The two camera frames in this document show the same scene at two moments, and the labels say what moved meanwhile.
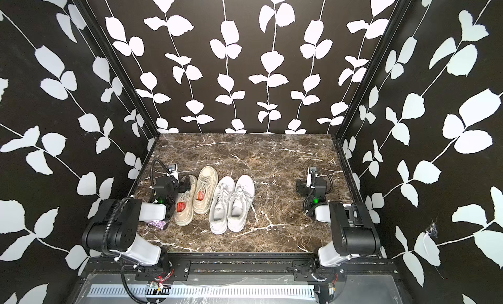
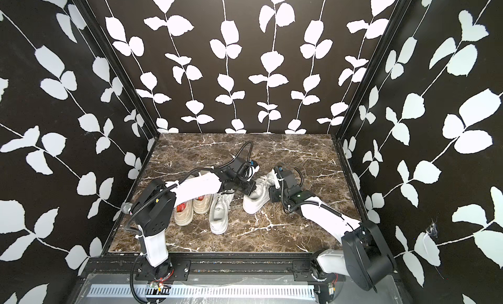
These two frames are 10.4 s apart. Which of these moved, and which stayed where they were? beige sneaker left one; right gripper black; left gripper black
Moved: left gripper black; right gripper black
Stayed: beige sneaker left one
